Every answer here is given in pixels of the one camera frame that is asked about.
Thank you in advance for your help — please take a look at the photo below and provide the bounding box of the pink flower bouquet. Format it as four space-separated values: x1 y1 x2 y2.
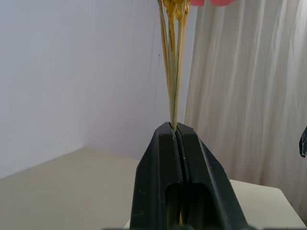
189 0 238 8

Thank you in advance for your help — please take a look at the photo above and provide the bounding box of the yellow dried wheat bouquet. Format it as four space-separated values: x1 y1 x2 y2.
157 0 190 130

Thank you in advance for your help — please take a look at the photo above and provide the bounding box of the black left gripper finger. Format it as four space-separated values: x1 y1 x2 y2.
176 122 248 230
130 122 184 230

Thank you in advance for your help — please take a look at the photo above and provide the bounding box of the white pleated curtain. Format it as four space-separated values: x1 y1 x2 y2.
184 0 307 222

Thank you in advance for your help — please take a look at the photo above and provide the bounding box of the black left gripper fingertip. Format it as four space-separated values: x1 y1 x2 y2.
298 126 307 158

